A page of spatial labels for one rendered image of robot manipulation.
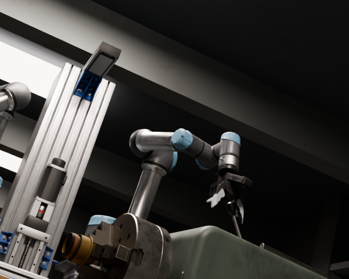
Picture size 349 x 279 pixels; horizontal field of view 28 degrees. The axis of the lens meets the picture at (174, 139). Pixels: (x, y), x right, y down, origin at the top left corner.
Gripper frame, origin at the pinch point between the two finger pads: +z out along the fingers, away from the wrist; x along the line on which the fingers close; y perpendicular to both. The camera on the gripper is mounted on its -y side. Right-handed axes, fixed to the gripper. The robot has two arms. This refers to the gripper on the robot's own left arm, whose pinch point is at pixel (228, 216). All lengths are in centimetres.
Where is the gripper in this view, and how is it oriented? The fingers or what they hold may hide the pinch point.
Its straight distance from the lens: 247.4
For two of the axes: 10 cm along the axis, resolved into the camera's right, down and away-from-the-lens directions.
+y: -6.7, 3.5, 6.6
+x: -7.3, -4.5, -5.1
